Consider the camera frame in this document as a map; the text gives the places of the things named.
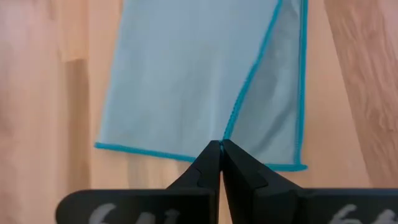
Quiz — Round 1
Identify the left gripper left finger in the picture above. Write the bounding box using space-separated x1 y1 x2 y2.
55 139 222 224

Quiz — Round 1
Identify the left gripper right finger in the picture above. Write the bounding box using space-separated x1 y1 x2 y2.
221 139 398 224

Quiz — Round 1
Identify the blue towel with teal edge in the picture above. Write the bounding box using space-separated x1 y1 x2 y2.
94 0 308 172

